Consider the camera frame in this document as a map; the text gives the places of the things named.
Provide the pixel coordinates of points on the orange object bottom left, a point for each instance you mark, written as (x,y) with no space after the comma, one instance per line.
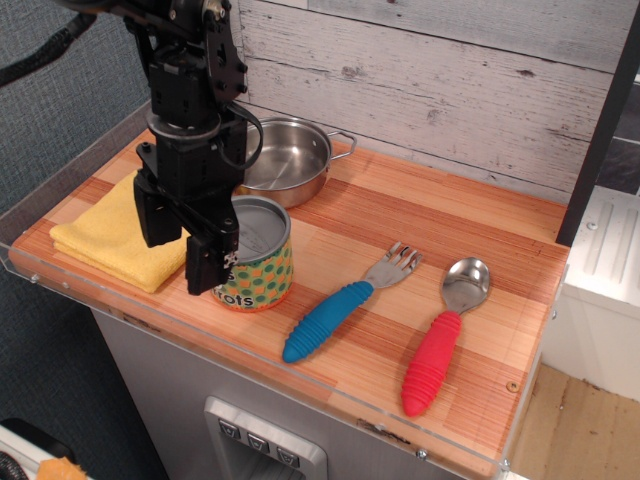
(60,469)

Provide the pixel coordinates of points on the small steel pot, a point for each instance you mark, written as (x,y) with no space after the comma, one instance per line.
(294,161)

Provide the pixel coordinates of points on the silver dispenser button panel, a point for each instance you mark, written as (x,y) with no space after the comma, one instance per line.
(262,442)

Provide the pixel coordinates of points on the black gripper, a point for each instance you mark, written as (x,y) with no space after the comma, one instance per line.
(185,185)

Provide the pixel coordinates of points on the red handled spoon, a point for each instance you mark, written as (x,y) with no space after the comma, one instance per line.
(465,287)

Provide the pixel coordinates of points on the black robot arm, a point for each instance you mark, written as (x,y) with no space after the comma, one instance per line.
(188,56)

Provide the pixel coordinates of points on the blue handled fork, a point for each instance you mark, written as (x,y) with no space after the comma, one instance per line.
(318,325)

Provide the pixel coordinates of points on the dark right upright post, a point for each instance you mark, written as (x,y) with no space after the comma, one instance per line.
(611,112)

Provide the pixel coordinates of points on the peas and carrots toy can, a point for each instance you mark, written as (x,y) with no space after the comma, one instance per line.
(264,272)

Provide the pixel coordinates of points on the folded yellow cloth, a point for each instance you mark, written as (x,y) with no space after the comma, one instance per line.
(108,237)

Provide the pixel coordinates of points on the grey toy fridge cabinet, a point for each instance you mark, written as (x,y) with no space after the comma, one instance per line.
(343,399)

